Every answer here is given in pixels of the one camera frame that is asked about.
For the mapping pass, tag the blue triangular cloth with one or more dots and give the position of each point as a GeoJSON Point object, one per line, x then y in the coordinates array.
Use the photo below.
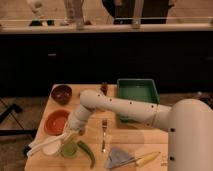
{"type": "Point", "coordinates": [117, 157]}

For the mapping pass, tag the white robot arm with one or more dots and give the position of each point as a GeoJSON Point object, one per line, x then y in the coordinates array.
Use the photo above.
{"type": "Point", "coordinates": [189, 124]}

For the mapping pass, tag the dark red grape bunch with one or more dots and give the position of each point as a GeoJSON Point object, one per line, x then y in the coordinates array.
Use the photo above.
{"type": "Point", "coordinates": [104, 88]}

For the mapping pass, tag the green chili pepper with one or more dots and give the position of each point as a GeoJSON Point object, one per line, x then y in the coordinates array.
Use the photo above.
{"type": "Point", "coordinates": [88, 151]}

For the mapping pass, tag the orange bowl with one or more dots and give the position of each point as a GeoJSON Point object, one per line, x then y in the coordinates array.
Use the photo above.
{"type": "Point", "coordinates": [55, 122]}

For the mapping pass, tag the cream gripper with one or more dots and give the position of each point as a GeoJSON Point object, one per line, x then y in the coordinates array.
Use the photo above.
{"type": "Point", "coordinates": [70, 134]}

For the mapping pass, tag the dark brown bowl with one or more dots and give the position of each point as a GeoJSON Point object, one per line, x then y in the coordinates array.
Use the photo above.
{"type": "Point", "coordinates": [61, 94]}

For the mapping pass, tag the green plastic tray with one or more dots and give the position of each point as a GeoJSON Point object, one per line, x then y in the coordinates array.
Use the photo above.
{"type": "Point", "coordinates": [137, 89]}

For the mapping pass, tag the silver fork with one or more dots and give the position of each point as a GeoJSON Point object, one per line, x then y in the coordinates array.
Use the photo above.
{"type": "Point", "coordinates": [104, 128]}

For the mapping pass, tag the white dish brush black bristles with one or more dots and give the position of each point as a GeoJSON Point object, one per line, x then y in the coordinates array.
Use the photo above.
{"type": "Point", "coordinates": [35, 147]}

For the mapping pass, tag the light green cup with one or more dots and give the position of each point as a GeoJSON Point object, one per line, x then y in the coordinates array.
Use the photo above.
{"type": "Point", "coordinates": [69, 149]}

